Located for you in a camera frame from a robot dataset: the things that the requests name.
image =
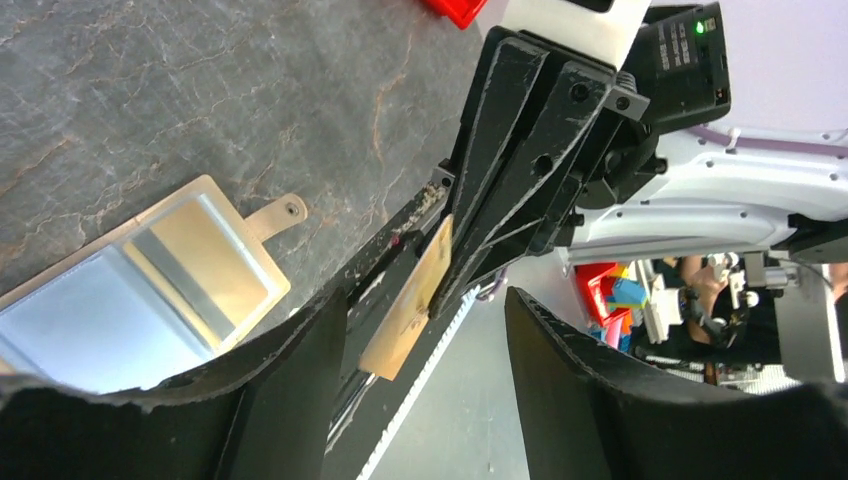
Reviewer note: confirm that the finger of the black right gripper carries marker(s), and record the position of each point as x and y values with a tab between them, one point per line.
505	77
564	103

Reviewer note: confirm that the colourful toy bricks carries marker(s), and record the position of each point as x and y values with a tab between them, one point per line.
610	298

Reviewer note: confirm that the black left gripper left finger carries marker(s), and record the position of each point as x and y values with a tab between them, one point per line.
260	411

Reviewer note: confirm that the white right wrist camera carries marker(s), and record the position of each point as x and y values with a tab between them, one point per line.
603	36

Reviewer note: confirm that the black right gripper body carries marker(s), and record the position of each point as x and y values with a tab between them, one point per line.
614	150

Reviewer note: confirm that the red double plastic bin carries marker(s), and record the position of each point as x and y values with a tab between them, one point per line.
461	13

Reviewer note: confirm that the orange VIP card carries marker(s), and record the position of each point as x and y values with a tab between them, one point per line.
405	320

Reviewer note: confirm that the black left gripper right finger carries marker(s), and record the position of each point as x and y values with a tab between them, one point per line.
588	411

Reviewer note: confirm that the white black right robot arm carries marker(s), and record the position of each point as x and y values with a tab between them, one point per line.
768	192

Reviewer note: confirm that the beige leather card holder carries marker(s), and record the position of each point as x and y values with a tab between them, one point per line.
172	288

